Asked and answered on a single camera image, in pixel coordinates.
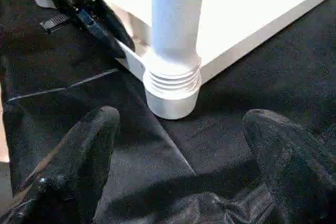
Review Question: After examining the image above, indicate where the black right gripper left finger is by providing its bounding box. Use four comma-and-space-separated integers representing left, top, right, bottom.
0, 105, 121, 224

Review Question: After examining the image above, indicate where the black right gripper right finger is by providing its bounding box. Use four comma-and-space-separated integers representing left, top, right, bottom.
241, 109, 336, 224

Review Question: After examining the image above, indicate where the white plastic table leg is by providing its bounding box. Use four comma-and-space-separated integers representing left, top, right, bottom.
142, 0, 207, 121

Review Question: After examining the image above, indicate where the white plastic table top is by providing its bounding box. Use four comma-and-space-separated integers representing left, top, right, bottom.
93, 0, 336, 86

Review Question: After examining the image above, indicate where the black work mat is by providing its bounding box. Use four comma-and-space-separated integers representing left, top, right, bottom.
0, 0, 336, 224

